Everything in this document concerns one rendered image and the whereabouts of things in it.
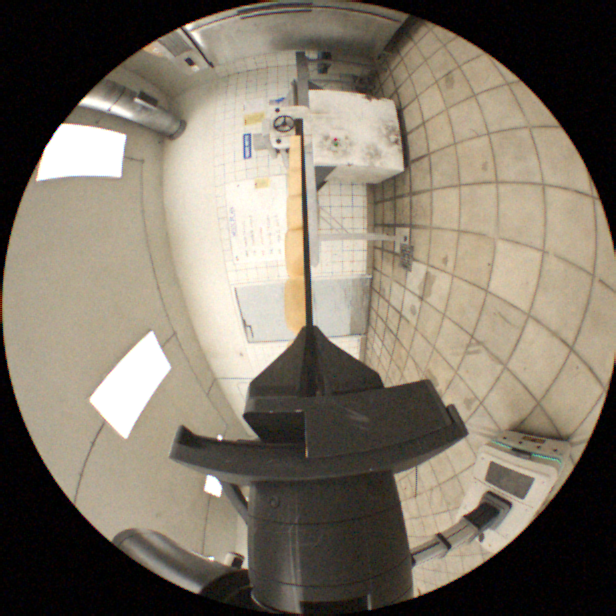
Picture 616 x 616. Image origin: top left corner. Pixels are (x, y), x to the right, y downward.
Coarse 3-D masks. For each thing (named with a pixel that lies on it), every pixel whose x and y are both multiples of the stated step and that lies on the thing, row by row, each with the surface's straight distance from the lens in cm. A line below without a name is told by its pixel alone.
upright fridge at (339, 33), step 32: (288, 0) 201; (320, 0) 202; (192, 32) 218; (224, 32) 218; (256, 32) 219; (288, 32) 220; (320, 32) 222; (352, 32) 224; (384, 32) 226; (192, 64) 250
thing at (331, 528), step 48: (192, 432) 8; (432, 432) 7; (240, 480) 8; (288, 480) 6; (336, 480) 6; (384, 480) 7; (288, 528) 6; (336, 528) 6; (384, 528) 7; (288, 576) 7; (336, 576) 6; (384, 576) 7
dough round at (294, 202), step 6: (288, 198) 22; (294, 198) 21; (300, 198) 21; (288, 204) 21; (294, 204) 21; (300, 204) 21; (288, 210) 21; (294, 210) 20; (300, 210) 20; (288, 216) 20; (294, 216) 20; (300, 216) 20; (288, 222) 21; (294, 222) 21; (300, 222) 21; (288, 228) 21; (294, 228) 21; (300, 228) 21
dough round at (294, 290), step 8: (288, 280) 16; (296, 280) 16; (288, 288) 15; (296, 288) 15; (304, 288) 15; (288, 296) 15; (296, 296) 15; (304, 296) 15; (288, 304) 15; (296, 304) 15; (304, 304) 14; (288, 312) 15; (296, 312) 15; (304, 312) 15; (288, 320) 15; (296, 320) 15; (304, 320) 15; (288, 328) 17; (296, 328) 16
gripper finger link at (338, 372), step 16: (320, 336) 11; (320, 352) 9; (336, 352) 9; (320, 368) 12; (336, 368) 7; (352, 368) 7; (368, 368) 7; (320, 384) 12; (336, 384) 6; (352, 384) 6; (368, 384) 7
